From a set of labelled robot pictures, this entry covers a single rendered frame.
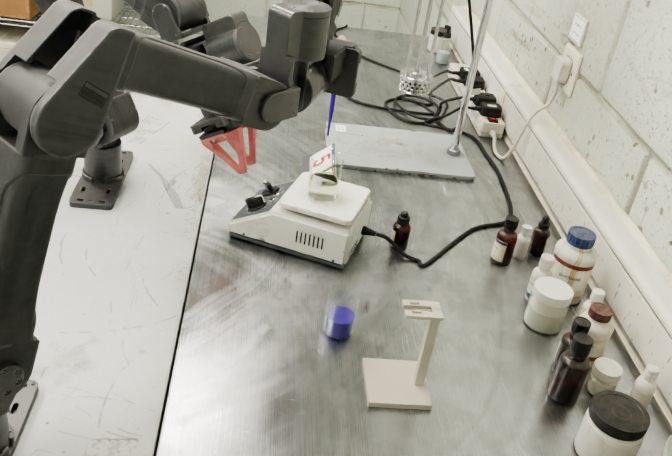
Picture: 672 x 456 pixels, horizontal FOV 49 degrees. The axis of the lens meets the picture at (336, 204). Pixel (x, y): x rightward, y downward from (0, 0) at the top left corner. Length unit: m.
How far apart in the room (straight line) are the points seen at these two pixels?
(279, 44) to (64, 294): 0.47
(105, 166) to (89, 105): 0.63
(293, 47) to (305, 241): 0.39
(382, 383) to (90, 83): 0.52
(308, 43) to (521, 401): 0.52
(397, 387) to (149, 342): 0.32
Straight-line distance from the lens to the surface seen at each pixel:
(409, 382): 0.97
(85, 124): 0.68
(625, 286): 1.18
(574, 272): 1.18
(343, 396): 0.95
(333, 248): 1.13
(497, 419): 0.98
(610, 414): 0.94
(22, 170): 0.69
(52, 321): 1.04
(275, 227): 1.15
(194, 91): 0.77
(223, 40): 1.08
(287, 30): 0.84
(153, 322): 1.03
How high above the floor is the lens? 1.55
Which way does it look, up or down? 30 degrees down
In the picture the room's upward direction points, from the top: 9 degrees clockwise
